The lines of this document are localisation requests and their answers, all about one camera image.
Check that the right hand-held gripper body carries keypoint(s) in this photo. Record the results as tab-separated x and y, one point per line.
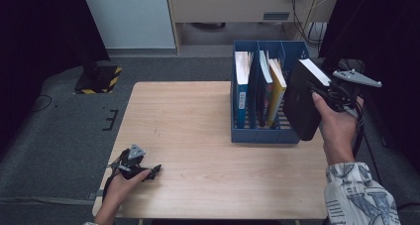
343	96

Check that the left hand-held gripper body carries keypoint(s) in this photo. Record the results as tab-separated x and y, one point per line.
130	164

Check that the black hardcover book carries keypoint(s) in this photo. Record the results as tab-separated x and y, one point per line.
300	109

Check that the yellow paperback book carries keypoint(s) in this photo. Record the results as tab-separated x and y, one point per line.
276	86

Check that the illustrated blue paperback book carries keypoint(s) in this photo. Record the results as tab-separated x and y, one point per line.
264	86

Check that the blue plastic file rack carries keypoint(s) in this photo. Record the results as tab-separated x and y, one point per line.
257	135

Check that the person's left hand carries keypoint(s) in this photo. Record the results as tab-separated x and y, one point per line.
120	190

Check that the person's right hand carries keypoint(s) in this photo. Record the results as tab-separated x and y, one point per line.
340	132

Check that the grey tape strip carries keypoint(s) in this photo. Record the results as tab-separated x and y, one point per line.
94	196

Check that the black curtain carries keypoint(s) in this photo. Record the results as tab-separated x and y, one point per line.
389	36
33	36

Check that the grey cabinet label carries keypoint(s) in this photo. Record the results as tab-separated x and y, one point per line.
275	16

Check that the black stand with striped base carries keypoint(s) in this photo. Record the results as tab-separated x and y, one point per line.
99	79

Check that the beige wooden cabinet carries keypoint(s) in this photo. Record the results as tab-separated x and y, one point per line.
231	5

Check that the white panel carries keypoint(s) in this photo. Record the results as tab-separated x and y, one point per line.
132	17

